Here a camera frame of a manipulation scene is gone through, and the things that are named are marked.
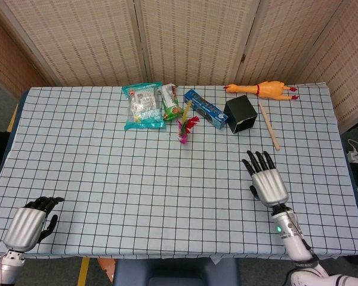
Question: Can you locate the colourful feather shuttlecock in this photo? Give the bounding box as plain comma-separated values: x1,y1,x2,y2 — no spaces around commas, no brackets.
177,100,200,146

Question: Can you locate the yellow rubber chicken toy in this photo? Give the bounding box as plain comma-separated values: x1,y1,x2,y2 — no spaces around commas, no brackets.
223,80,299,101

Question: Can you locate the orange scrap on floor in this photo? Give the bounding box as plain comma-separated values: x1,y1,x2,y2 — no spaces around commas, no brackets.
97,257,118,282

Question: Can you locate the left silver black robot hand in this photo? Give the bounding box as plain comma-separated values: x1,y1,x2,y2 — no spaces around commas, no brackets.
2,196,65,253

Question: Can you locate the long blue cardboard box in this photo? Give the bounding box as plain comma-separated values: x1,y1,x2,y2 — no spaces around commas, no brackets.
184,89,229,130

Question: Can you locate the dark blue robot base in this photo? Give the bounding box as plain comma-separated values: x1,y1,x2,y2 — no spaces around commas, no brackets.
112,257,241,286

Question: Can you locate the woven folding screen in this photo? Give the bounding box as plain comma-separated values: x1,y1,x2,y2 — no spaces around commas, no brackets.
0,0,358,133

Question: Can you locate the teal clear snack bag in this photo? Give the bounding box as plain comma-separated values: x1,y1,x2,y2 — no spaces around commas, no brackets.
121,81,166,131

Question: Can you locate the black cable under table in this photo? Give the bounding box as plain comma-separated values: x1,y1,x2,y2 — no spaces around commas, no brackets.
282,268,294,286

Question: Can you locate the black open cube box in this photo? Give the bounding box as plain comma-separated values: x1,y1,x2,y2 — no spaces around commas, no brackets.
223,95,258,134

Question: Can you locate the white black-checked tablecloth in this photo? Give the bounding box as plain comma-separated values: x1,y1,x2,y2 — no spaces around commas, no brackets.
0,82,358,259

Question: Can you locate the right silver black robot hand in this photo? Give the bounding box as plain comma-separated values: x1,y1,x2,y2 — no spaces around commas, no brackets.
241,150,289,208

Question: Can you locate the wooden stick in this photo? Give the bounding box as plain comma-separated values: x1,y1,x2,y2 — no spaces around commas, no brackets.
258,102,280,151

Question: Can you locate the green snack bag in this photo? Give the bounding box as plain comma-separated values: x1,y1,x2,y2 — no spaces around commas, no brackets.
158,83,185,122

